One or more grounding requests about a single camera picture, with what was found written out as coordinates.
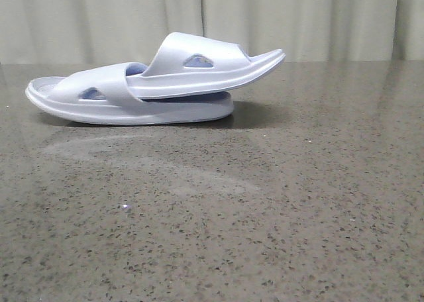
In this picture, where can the light blue slipper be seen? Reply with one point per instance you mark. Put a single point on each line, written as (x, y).
(103, 96)
(187, 65)

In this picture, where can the beige curtain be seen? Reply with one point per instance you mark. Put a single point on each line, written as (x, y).
(109, 31)

